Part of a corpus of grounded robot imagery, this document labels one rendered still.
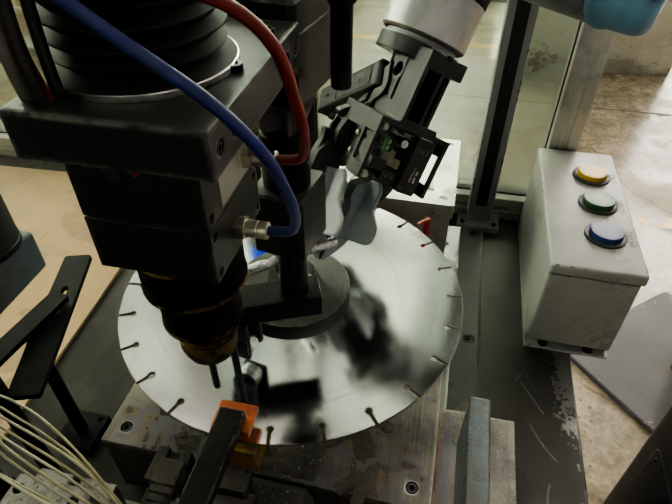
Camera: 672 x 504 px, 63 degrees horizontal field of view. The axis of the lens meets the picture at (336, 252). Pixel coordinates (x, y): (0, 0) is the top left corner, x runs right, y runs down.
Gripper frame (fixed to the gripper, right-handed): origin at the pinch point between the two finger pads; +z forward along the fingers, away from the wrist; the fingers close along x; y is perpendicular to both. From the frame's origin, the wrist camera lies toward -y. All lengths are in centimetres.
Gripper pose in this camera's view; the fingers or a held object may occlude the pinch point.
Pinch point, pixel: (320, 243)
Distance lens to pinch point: 53.6
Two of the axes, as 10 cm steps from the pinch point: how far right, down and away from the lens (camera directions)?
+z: -3.9, 8.7, 2.8
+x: 8.4, 2.1, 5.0
